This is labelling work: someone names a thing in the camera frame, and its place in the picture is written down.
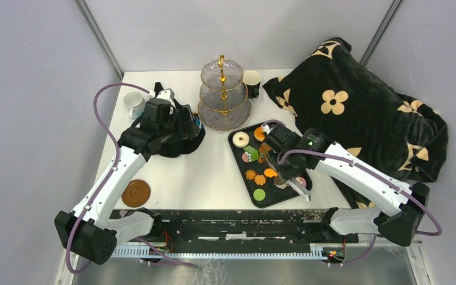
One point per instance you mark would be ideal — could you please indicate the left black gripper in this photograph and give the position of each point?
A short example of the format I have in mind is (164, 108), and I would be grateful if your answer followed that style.
(190, 127)

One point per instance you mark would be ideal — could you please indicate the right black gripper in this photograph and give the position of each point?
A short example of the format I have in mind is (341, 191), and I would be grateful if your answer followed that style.
(293, 173)

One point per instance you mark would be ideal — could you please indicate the metal serving tongs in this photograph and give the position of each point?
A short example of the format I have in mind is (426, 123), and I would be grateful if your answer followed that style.
(288, 172)

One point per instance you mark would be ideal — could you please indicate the three-tier glass cake stand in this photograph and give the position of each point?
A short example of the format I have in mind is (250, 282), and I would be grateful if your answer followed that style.
(223, 97)

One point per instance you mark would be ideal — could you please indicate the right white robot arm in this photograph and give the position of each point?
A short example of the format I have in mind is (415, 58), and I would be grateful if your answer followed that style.
(399, 206)

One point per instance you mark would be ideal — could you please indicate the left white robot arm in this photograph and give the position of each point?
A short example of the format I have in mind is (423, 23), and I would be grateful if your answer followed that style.
(88, 229)

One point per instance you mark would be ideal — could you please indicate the brown madeleine bread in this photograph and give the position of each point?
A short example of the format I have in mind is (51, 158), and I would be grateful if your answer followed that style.
(263, 150)

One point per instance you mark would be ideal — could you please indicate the orange frosted donut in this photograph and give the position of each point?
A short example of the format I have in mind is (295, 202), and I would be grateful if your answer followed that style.
(259, 134)

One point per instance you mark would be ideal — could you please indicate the black serving tray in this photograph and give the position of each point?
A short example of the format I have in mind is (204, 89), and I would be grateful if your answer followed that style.
(274, 195)

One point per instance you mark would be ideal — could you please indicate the green cake slice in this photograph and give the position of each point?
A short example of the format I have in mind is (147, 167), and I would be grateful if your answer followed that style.
(250, 154)

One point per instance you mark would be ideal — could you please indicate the black cloth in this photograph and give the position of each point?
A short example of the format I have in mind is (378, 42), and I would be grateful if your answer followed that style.
(174, 148)

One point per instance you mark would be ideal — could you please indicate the white and blue mug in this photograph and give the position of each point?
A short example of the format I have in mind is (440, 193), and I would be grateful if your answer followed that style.
(135, 103)

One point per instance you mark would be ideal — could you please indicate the orange fish cookie left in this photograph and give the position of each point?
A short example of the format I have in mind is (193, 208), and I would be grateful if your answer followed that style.
(270, 173)

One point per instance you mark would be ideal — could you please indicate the white frosted donut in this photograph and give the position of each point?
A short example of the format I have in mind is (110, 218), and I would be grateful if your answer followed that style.
(240, 139)

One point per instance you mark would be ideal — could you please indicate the brown round chocolate cookie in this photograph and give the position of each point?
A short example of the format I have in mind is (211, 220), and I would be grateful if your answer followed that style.
(279, 183)

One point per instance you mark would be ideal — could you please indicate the orange leaf cookie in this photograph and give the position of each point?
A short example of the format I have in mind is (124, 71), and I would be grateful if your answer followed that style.
(260, 180)

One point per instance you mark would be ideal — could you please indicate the orange flower cookie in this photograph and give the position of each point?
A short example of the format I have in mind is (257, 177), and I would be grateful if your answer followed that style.
(250, 175)

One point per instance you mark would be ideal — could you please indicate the green round cookie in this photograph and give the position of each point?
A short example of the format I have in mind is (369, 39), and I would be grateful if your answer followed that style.
(259, 194)

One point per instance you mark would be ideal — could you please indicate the black mug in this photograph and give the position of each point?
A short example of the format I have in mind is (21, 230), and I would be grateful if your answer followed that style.
(252, 80)

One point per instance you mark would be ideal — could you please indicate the black floral blanket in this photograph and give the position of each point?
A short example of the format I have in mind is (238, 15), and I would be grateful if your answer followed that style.
(395, 133)

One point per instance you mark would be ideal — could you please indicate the brown round saucer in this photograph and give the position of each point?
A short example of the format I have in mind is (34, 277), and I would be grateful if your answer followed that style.
(136, 194)

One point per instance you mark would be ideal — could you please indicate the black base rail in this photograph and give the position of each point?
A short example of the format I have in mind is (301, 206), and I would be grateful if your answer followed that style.
(243, 231)

